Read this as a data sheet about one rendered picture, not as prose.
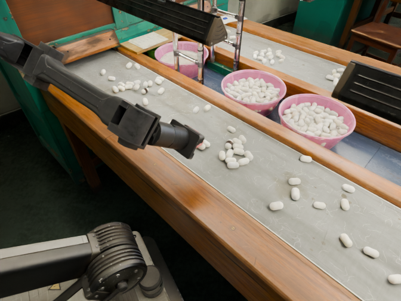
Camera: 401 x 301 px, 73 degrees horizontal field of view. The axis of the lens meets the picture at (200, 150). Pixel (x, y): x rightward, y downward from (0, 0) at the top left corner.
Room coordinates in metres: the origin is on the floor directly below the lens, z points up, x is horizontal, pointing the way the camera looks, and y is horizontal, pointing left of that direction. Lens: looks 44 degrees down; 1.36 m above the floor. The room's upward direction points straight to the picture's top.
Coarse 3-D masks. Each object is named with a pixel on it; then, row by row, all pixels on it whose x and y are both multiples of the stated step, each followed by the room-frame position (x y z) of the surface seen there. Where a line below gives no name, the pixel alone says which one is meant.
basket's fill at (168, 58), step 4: (172, 52) 1.38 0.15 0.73; (184, 52) 1.38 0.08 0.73; (188, 52) 1.38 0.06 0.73; (192, 52) 1.38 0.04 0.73; (164, 56) 1.34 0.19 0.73; (168, 56) 1.33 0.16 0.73; (172, 56) 1.32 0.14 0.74; (192, 56) 1.33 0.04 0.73; (196, 56) 1.34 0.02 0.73; (164, 60) 1.30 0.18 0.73; (168, 60) 1.29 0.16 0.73; (172, 60) 1.28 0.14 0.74; (180, 60) 1.27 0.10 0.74; (184, 60) 1.28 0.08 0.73; (188, 60) 1.28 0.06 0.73; (188, 72) 1.19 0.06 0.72
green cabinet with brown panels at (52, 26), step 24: (0, 0) 1.08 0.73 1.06; (24, 0) 1.15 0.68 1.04; (48, 0) 1.21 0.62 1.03; (72, 0) 1.28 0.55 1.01; (192, 0) 1.77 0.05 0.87; (0, 24) 1.06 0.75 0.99; (24, 24) 1.12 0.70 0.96; (48, 24) 1.19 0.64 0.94; (72, 24) 1.26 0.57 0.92; (96, 24) 1.34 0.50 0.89; (120, 24) 1.41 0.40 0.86
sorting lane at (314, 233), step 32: (96, 64) 1.23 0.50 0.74; (128, 96) 0.95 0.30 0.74; (160, 96) 0.95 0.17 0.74; (192, 96) 0.95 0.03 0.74; (224, 128) 0.74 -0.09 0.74; (192, 160) 0.59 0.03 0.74; (224, 160) 0.59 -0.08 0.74; (256, 160) 0.59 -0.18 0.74; (288, 160) 0.59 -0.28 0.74; (224, 192) 0.46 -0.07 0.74; (256, 192) 0.46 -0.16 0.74; (288, 192) 0.46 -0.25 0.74; (320, 192) 0.46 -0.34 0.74; (288, 224) 0.36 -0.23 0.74; (320, 224) 0.36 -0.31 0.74; (352, 224) 0.36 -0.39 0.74; (384, 224) 0.36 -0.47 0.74; (320, 256) 0.28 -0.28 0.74; (352, 256) 0.28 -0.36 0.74; (384, 256) 0.28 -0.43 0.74; (352, 288) 0.21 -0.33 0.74; (384, 288) 0.21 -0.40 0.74
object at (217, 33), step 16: (96, 0) 1.15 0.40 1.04; (112, 0) 1.08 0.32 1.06; (128, 0) 1.02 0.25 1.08; (144, 0) 0.97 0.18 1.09; (144, 16) 0.94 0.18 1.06; (160, 16) 0.89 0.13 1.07; (176, 16) 0.85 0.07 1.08; (192, 16) 0.81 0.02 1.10; (208, 16) 0.78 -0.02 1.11; (176, 32) 0.83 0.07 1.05; (192, 32) 0.78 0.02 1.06; (208, 32) 0.75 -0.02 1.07; (224, 32) 0.78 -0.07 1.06
